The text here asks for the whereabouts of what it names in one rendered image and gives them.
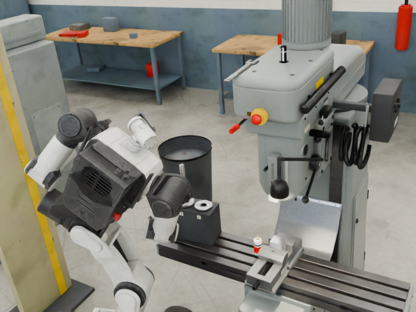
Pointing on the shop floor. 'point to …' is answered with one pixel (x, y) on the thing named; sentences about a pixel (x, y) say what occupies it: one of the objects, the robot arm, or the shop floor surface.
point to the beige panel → (28, 218)
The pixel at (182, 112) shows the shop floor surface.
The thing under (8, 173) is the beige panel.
